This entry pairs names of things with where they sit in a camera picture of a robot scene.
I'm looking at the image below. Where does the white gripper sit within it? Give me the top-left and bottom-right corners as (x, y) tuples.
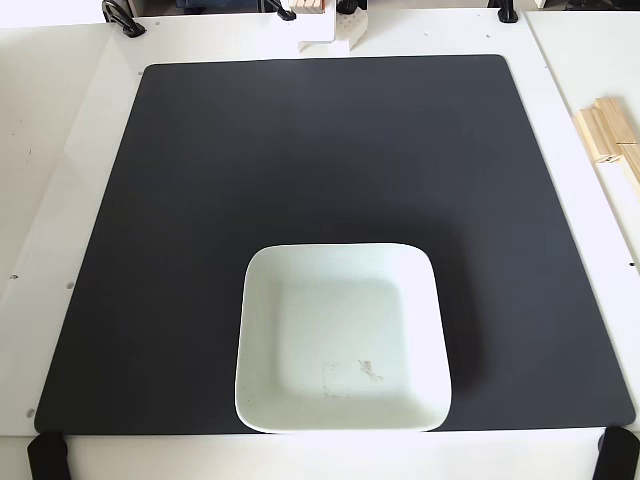
(298, 0), (372, 54)

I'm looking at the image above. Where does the wide wooden plank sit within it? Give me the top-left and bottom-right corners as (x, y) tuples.
(619, 143), (640, 189)
(593, 96), (640, 146)

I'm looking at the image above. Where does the thin wooden strip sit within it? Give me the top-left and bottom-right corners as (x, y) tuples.
(585, 107), (623, 162)
(574, 109), (609, 165)

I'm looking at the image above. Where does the black table clamp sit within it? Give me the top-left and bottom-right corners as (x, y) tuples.
(267, 0), (298, 22)
(592, 427), (640, 480)
(27, 433), (69, 480)
(492, 0), (520, 24)
(101, 0), (147, 39)

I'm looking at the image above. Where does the white square plate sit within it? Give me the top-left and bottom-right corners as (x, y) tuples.
(233, 243), (453, 434)

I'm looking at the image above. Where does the black rubber mat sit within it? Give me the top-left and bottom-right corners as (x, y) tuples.
(33, 53), (637, 435)

